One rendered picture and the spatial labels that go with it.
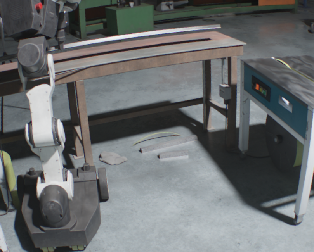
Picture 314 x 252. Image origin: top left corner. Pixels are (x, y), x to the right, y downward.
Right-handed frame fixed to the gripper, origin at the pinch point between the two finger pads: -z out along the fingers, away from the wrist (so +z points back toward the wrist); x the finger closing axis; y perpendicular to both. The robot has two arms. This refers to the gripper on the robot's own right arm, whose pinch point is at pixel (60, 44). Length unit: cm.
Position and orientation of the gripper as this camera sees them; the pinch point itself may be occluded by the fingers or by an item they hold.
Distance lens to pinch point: 263.3
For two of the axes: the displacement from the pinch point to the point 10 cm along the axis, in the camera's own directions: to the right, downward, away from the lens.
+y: 9.3, -1.9, 3.1
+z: -0.5, -9.1, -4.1
